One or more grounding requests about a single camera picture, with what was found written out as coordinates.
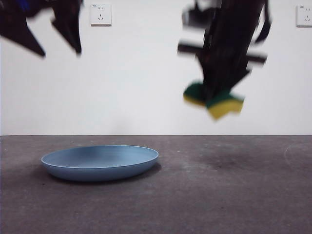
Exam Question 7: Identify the yellow sponge with green pad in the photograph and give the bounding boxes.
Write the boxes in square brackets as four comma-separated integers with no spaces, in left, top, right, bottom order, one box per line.
[183,81,245,120]

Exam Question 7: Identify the light blue round plate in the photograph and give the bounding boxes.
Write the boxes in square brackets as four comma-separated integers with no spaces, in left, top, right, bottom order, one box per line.
[40,145,159,182]

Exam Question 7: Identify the white wall power socket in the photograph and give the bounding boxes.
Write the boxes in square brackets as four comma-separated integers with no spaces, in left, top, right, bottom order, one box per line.
[90,3,113,27]
[296,5,312,27]

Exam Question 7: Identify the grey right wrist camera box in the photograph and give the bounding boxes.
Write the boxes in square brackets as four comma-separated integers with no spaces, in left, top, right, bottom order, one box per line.
[181,4,214,26]

